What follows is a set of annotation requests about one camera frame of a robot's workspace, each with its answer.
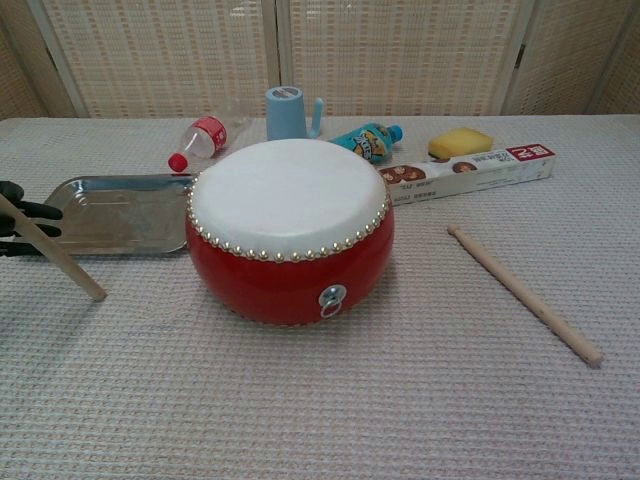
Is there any left silver black-fingered robot hand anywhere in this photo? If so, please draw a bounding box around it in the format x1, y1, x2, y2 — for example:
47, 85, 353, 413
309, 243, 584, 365
0, 180, 64, 257

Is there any wooden drumstick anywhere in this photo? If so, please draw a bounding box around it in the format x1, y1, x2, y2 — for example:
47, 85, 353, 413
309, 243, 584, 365
0, 192, 108, 301
446, 223, 605, 370

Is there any red drum with white skin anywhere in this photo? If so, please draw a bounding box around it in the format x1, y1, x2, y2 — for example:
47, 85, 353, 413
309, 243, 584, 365
184, 139, 394, 327

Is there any rectangular steel tray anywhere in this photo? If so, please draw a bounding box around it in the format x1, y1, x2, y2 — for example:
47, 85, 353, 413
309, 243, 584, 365
37, 173, 196, 257

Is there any clear plastic bottle red cap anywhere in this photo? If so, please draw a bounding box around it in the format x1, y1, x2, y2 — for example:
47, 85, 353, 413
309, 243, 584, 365
167, 102, 261, 174

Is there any bamboo folding screen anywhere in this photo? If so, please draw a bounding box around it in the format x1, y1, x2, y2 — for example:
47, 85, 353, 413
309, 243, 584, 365
0, 0, 640, 120

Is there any light blue plastic cup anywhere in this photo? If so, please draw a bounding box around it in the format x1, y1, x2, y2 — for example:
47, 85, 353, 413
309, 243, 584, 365
264, 85, 326, 141

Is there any white woven tablecloth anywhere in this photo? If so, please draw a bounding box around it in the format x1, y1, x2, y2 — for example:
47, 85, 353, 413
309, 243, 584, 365
0, 115, 640, 480

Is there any colourful drink bottle blue cap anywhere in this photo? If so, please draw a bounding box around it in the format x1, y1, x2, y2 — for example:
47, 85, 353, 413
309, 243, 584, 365
328, 123, 404, 165

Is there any yellow sponge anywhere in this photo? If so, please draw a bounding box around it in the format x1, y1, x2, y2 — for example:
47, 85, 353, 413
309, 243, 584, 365
427, 127, 495, 162

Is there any long cling film box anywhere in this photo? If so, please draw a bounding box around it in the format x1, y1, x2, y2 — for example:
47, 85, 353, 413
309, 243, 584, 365
377, 144, 557, 207

